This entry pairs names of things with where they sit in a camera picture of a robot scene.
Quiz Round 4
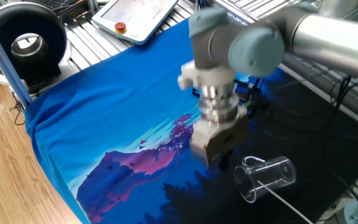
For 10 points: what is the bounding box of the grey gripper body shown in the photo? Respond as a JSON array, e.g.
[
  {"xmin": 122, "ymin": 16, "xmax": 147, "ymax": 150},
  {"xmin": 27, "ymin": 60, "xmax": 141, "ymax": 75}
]
[{"xmin": 190, "ymin": 114, "xmax": 250, "ymax": 169}]

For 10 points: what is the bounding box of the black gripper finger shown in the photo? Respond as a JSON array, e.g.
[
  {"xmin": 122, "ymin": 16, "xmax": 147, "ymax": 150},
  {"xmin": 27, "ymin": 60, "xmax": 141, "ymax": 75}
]
[{"xmin": 218, "ymin": 151, "xmax": 233, "ymax": 172}]

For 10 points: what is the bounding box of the clear glass cup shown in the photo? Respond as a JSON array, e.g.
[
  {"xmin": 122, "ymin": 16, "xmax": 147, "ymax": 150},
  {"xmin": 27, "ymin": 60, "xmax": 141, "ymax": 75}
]
[{"xmin": 234, "ymin": 155, "xmax": 297, "ymax": 203}]

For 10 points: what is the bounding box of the black metal cup rack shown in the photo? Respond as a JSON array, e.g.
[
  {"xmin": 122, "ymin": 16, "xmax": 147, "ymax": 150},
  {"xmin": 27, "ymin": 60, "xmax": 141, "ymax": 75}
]
[{"xmin": 192, "ymin": 76, "xmax": 264, "ymax": 118}]

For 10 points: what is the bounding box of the white zip tie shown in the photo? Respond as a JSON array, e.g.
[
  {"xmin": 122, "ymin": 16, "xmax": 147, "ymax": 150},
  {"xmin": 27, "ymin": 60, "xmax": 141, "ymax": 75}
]
[{"xmin": 257, "ymin": 180, "xmax": 315, "ymax": 224}]

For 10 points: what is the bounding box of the blue landscape print cloth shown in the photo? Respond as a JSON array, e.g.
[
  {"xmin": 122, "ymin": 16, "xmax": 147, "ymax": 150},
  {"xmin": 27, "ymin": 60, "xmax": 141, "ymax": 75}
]
[{"xmin": 24, "ymin": 17, "xmax": 358, "ymax": 224}]

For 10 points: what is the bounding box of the white teach pendant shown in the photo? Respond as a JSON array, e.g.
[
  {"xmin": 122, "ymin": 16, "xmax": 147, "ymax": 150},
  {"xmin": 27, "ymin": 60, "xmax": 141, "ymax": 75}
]
[{"xmin": 91, "ymin": 0, "xmax": 180, "ymax": 46}]

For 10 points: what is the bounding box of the black keyboard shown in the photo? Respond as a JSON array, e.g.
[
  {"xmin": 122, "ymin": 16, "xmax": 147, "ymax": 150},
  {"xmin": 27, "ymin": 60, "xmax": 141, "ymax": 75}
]
[{"xmin": 39, "ymin": 0, "xmax": 79, "ymax": 12}]

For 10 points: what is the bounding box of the black cable bundle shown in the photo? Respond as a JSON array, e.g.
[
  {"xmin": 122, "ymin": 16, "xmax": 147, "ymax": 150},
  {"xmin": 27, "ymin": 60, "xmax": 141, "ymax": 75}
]
[{"xmin": 321, "ymin": 74, "xmax": 358, "ymax": 224}]

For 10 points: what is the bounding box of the aluminium frame post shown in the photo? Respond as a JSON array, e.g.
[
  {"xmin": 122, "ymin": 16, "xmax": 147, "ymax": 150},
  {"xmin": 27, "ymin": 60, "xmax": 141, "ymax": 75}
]
[{"xmin": 0, "ymin": 12, "xmax": 33, "ymax": 110}]

